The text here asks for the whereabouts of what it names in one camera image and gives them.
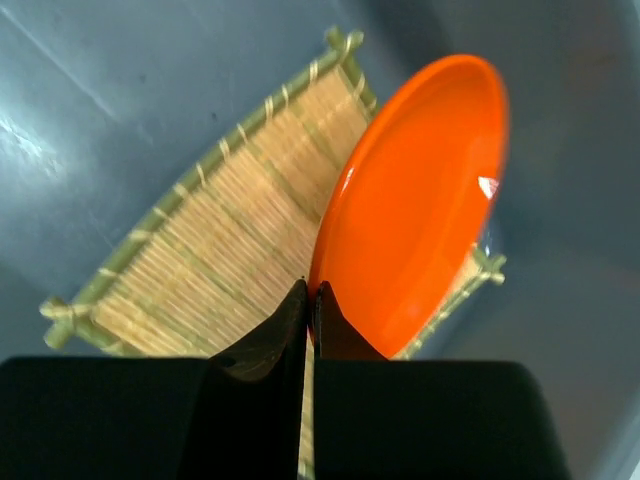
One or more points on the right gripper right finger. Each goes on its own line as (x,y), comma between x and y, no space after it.
(375,418)

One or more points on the bamboo woven mat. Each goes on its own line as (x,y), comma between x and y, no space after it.
(216,254)

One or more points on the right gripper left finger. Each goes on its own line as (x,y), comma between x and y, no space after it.
(235,415)

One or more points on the orange plastic plate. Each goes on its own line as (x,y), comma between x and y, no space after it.
(399,243)

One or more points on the grey plastic bin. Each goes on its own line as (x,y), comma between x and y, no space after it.
(105,103)

